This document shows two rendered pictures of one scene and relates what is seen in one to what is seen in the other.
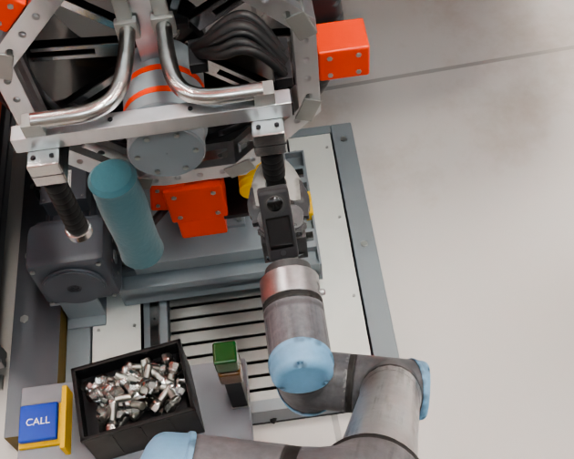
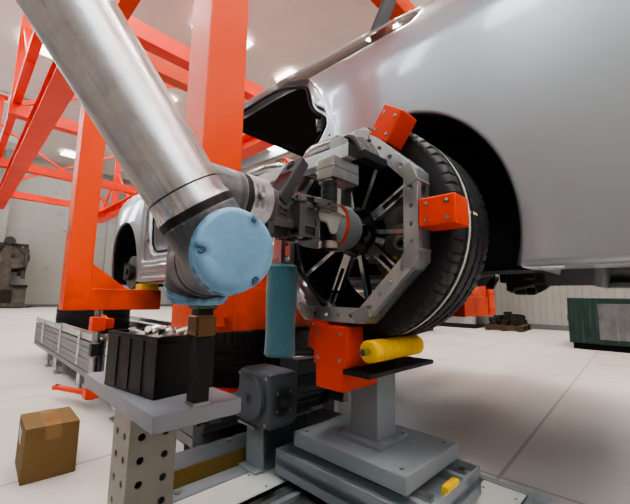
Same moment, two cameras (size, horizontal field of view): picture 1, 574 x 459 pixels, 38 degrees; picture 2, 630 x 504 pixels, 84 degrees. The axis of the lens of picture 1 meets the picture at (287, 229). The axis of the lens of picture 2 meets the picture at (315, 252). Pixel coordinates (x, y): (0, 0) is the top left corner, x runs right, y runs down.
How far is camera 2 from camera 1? 1.37 m
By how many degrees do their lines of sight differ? 73
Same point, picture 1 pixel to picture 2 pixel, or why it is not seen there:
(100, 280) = (260, 396)
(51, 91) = (304, 259)
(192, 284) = (316, 473)
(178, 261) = (318, 444)
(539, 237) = not seen: outside the picture
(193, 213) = (325, 355)
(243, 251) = (361, 460)
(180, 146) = not seen: hidden behind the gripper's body
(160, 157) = not seen: hidden behind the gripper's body
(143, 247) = (273, 329)
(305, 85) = (409, 229)
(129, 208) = (276, 281)
